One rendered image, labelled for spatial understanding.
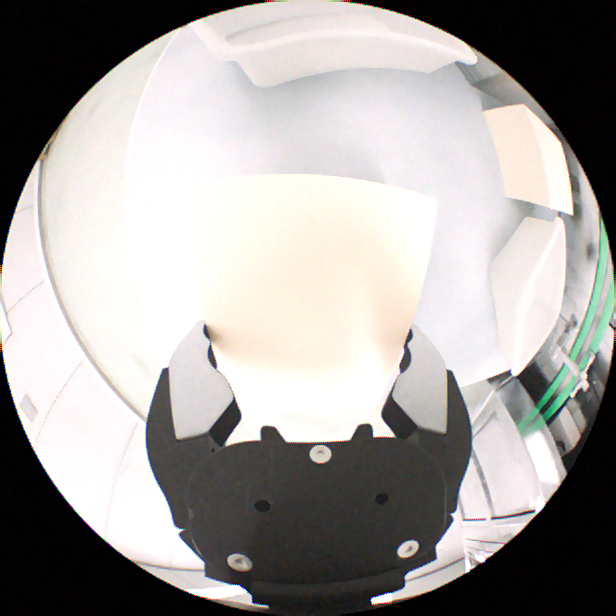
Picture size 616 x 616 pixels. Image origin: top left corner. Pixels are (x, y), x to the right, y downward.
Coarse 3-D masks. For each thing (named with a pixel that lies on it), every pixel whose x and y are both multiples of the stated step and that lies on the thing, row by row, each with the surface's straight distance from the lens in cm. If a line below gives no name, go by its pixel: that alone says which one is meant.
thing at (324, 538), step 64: (256, 448) 6; (320, 448) 6; (384, 448) 6; (192, 512) 6; (256, 512) 6; (320, 512) 6; (384, 512) 6; (256, 576) 6; (320, 576) 6; (384, 576) 6
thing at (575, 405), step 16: (608, 336) 81; (608, 352) 84; (592, 368) 87; (608, 368) 86; (592, 384) 90; (576, 400) 94; (592, 400) 91; (576, 416) 97; (592, 416) 94; (576, 448) 104
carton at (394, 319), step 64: (192, 192) 10; (256, 192) 9; (320, 192) 9; (384, 192) 10; (256, 256) 9; (320, 256) 9; (384, 256) 10; (256, 320) 11; (320, 320) 10; (384, 320) 11; (256, 384) 14; (320, 384) 14; (384, 384) 16
